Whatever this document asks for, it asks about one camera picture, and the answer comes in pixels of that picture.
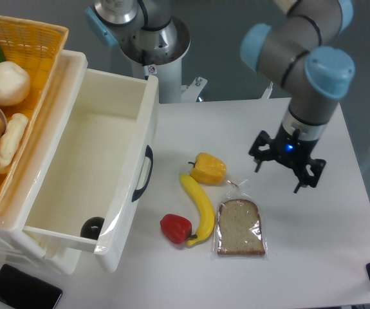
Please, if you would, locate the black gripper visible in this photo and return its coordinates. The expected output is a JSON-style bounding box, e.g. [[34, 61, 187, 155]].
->
[[248, 126, 326, 193]]

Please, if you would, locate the dark purple mangosteen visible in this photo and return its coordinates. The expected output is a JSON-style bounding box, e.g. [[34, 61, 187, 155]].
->
[[80, 216, 104, 240]]

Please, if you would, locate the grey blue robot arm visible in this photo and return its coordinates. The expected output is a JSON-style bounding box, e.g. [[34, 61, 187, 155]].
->
[[240, 1, 356, 189]]

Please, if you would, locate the white upper drawer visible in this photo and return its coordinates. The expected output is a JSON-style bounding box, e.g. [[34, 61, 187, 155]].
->
[[24, 70, 159, 272]]

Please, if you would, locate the white drawer cabinet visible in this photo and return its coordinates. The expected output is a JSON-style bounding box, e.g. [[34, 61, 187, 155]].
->
[[0, 50, 88, 274]]

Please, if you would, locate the yellow bell pepper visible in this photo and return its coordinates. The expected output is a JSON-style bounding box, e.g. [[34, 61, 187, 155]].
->
[[189, 153, 227, 185]]

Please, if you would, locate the bagged bread slice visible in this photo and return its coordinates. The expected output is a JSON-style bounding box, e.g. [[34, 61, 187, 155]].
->
[[213, 180, 267, 259]]

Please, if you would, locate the yellow banana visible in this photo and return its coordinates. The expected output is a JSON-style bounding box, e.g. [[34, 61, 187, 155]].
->
[[179, 173, 215, 247]]

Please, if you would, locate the red bell pepper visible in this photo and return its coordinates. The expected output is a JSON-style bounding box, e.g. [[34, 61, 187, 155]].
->
[[160, 214, 198, 245]]

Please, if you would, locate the yellow wicker basket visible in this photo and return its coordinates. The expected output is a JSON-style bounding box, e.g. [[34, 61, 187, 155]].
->
[[0, 15, 69, 208]]

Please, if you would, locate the pale peanut shaped bread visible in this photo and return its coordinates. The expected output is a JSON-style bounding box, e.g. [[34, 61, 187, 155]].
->
[[0, 113, 28, 174]]

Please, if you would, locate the white round bun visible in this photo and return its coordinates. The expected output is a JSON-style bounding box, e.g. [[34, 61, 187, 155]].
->
[[0, 61, 31, 107]]

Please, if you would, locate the black smartphone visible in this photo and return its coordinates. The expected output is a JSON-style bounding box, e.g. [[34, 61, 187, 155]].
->
[[0, 264, 63, 309]]

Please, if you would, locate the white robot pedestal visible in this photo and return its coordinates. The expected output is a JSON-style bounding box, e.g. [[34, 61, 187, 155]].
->
[[84, 0, 207, 103]]

